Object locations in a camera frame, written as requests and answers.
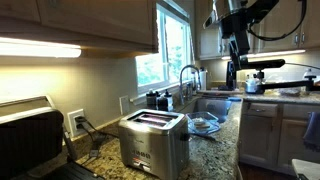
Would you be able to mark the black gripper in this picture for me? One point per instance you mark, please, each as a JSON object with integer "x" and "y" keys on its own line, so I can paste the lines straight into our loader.
{"x": 233, "y": 25}

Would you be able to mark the black toaster lever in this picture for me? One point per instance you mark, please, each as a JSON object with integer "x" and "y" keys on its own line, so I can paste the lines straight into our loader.
{"x": 185, "y": 136}

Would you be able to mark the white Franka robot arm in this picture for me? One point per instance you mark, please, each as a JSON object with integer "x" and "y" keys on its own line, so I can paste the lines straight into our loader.
{"x": 230, "y": 7}

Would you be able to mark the stainless steel two-slot toaster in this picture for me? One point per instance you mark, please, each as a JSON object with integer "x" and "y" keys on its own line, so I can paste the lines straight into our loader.
{"x": 153, "y": 146}

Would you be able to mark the under-cabinet light strip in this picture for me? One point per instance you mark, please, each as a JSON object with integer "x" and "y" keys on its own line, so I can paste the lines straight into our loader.
{"x": 266, "y": 54}

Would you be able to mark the white paper towel roll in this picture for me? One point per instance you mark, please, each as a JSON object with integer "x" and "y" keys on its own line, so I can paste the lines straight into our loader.
{"x": 202, "y": 79}

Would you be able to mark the kitchen sink basin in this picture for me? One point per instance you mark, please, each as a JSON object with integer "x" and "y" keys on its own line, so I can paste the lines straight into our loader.
{"x": 213, "y": 106}

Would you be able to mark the chrome kitchen faucet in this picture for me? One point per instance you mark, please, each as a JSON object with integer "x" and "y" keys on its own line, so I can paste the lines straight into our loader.
{"x": 181, "y": 78}

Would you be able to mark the clear glass container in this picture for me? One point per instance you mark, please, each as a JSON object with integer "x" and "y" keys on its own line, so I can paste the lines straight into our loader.
{"x": 203, "y": 124}

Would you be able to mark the black bottle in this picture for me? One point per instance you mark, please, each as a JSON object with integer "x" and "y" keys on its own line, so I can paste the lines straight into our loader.
{"x": 165, "y": 101}
{"x": 151, "y": 99}

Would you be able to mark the cream lower cabinets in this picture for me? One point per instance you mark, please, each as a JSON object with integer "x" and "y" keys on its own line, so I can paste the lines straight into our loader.
{"x": 276, "y": 136}

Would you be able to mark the blue hanging towel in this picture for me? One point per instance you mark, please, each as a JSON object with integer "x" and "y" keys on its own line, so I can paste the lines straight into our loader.
{"x": 313, "y": 131}

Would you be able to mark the white cart top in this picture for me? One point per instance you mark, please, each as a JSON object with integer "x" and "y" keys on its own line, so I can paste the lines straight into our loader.
{"x": 306, "y": 168}

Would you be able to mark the light wood upper cabinet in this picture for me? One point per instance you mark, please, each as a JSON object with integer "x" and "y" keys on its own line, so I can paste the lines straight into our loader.
{"x": 83, "y": 20}

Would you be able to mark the under-cabinet light bar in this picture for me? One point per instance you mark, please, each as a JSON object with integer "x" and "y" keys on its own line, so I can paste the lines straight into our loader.
{"x": 40, "y": 49}

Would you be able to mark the black panini grill press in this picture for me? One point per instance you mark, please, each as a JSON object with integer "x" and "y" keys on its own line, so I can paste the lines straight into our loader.
{"x": 30, "y": 143}

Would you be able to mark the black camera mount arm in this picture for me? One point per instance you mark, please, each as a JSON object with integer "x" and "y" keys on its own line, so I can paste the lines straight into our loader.
{"x": 263, "y": 64}

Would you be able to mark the black stand post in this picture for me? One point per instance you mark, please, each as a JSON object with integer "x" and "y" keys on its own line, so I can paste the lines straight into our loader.
{"x": 231, "y": 76}

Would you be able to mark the kitchen window white frame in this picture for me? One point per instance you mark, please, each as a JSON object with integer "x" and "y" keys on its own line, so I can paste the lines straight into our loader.
{"x": 165, "y": 53}

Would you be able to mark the white wall switch plate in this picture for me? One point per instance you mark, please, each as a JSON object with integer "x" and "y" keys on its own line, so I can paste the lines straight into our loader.
{"x": 124, "y": 105}

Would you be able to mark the white wall outlet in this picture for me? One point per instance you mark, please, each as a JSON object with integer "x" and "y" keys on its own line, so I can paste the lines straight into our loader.
{"x": 71, "y": 128}

